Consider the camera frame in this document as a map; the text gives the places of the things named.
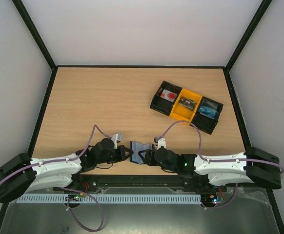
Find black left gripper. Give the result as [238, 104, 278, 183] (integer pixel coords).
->
[97, 145, 133, 164]

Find blue leather card holder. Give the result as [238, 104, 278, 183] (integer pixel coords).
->
[130, 141, 155, 165]

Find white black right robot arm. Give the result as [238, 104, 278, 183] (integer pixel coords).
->
[138, 147, 283, 191]

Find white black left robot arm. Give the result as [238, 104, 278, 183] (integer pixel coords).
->
[0, 138, 133, 203]

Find red white cards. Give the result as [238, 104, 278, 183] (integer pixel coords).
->
[160, 89, 177, 102]

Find black left card bin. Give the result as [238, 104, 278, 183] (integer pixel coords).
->
[150, 81, 182, 116]

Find black card bin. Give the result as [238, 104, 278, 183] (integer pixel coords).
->
[150, 81, 182, 116]
[191, 96, 223, 135]

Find black cards stack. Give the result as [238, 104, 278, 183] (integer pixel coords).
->
[179, 97, 197, 111]

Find yellow middle card bin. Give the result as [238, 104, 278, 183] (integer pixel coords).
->
[167, 88, 203, 122]

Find black right card bin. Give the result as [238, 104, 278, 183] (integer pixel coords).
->
[191, 96, 223, 135]

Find blue cards stack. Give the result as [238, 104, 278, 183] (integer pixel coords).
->
[199, 105, 218, 119]

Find metal sheet front panel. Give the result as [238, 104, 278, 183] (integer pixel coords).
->
[0, 188, 279, 234]

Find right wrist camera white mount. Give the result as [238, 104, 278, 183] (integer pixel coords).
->
[154, 137, 166, 150]

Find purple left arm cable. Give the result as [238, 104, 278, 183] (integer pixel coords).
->
[0, 124, 113, 194]

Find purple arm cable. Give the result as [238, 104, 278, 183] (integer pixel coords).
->
[0, 124, 113, 194]
[156, 120, 284, 174]

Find light blue slotted cable duct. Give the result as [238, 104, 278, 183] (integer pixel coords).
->
[16, 194, 201, 204]

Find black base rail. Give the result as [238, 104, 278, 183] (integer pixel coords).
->
[51, 174, 230, 193]

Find black cage frame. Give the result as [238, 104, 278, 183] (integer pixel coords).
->
[0, 0, 284, 234]

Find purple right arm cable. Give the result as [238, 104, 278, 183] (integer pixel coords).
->
[156, 120, 284, 174]

